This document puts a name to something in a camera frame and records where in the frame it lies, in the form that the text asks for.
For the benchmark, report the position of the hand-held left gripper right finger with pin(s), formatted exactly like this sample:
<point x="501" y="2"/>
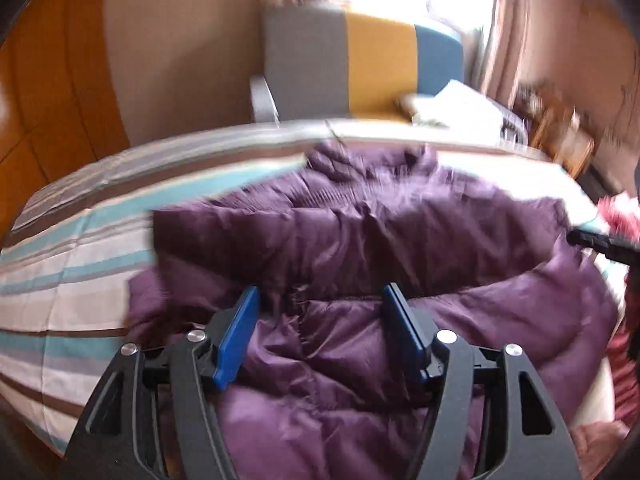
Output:
<point x="402" y="330"/>

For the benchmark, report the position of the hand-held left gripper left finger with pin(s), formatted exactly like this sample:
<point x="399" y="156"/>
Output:
<point x="237" y="330"/>

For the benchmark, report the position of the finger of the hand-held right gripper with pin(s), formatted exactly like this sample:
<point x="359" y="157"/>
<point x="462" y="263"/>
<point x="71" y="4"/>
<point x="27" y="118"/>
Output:
<point x="600" y="243"/>

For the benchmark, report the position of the purple down jacket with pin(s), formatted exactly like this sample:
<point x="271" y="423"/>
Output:
<point x="350" y="240"/>

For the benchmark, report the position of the pink quilt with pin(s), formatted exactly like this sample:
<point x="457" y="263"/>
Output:
<point x="622" y="212"/>

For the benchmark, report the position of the rattan chair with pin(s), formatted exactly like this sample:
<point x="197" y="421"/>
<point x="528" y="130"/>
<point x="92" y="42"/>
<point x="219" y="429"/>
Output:
<point x="570" y="145"/>

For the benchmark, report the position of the striped bed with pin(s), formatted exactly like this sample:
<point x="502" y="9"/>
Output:
<point x="75" y="260"/>

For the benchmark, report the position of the white deer print pillow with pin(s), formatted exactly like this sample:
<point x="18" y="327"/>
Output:
<point x="465" y="105"/>

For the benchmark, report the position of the grey yellow blue sofa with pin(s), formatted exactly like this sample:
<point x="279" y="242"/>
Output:
<point x="380" y="60"/>

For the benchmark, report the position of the wooden wardrobe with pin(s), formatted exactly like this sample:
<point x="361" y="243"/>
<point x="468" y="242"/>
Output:
<point x="50" y="85"/>

